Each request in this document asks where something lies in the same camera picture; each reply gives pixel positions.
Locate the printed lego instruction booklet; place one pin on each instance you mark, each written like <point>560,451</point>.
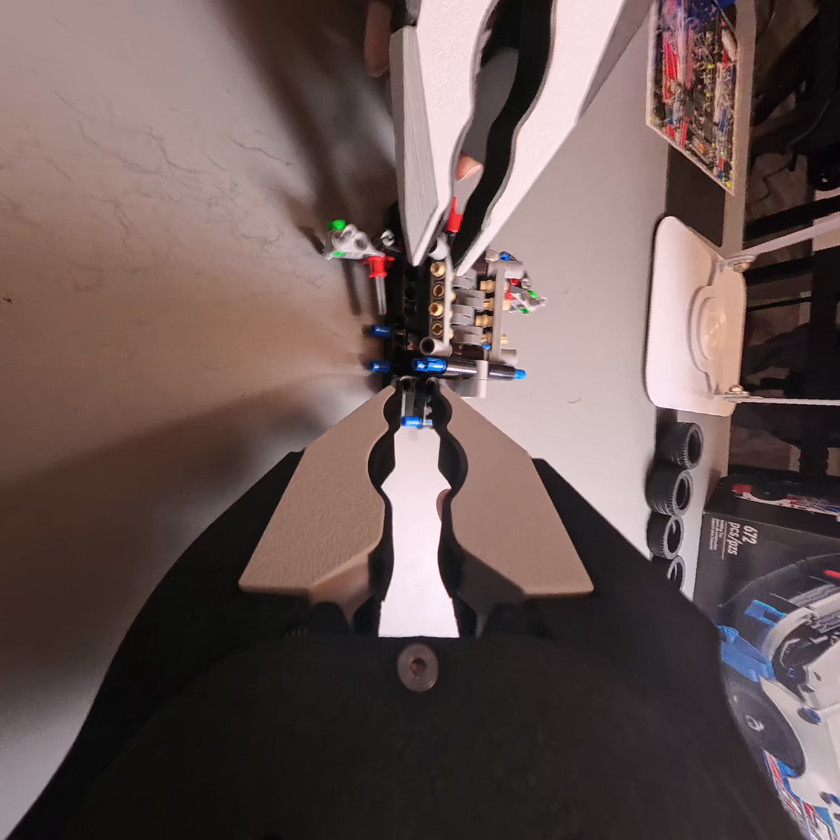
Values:
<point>695,85</point>

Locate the black lego beam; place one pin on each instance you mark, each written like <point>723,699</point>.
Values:
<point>409,400</point>

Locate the person's right hand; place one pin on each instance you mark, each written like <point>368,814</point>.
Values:
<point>443,502</point>

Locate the black race car lego box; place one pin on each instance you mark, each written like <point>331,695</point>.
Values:
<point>768,590</point>

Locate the lego car chassis assembly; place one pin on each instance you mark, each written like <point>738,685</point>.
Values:
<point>459,308</point>

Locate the black mat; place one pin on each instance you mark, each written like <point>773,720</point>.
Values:
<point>689,197</point>

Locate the person's left hand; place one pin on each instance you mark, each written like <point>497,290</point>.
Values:
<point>377,39</point>

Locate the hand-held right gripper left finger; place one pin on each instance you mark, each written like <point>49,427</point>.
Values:
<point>315,525</point>

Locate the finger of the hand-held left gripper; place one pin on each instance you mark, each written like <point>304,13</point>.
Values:
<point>433,98</point>
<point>577,65</point>

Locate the black lego tire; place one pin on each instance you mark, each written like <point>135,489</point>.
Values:
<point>682,445</point>
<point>670,491</point>
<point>676,572</point>
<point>664,535</point>

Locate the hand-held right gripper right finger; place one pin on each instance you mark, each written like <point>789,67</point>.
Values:
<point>518,525</point>

